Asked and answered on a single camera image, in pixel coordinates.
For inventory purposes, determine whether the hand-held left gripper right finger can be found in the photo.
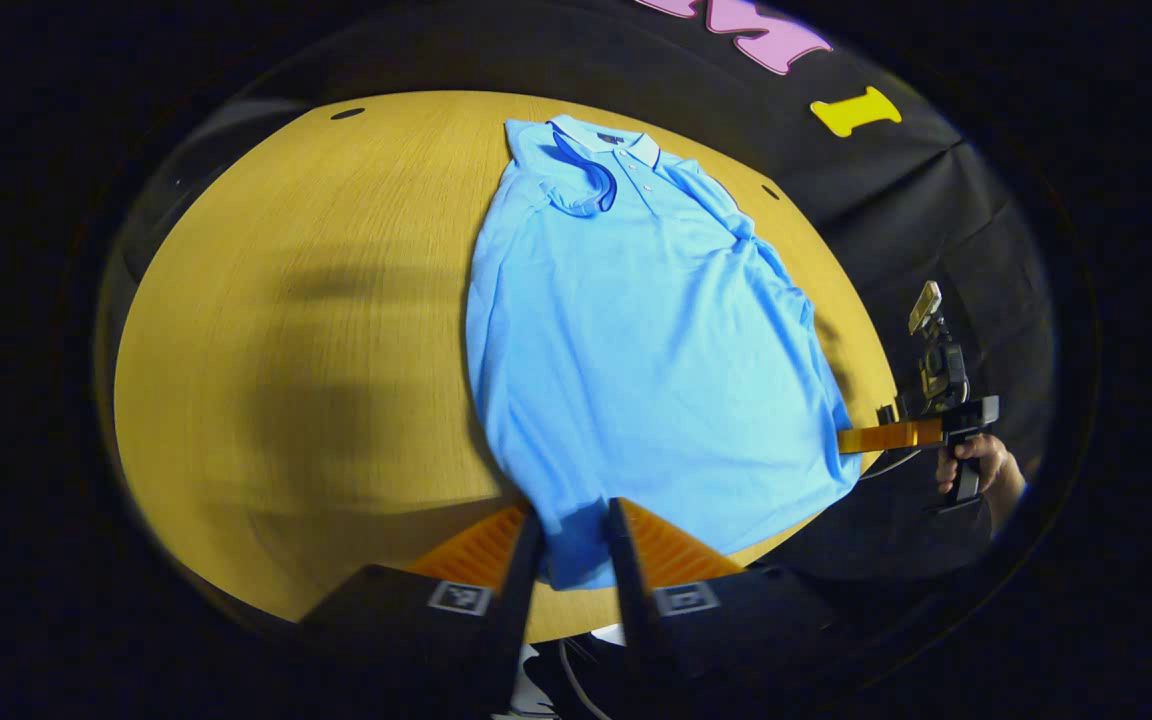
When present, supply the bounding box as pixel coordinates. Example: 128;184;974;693
606;497;842;720

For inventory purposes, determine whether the black backdrop cloth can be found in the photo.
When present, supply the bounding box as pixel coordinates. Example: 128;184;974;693
96;0;1062;601

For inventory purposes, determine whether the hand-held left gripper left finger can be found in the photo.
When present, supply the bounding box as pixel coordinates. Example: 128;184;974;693
298;503;545;720

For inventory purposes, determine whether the grey cable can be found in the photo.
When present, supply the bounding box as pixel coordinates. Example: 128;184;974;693
558;638;612;720

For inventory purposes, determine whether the light blue T-shirt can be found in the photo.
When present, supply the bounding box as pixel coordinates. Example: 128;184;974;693
464;113;863;591

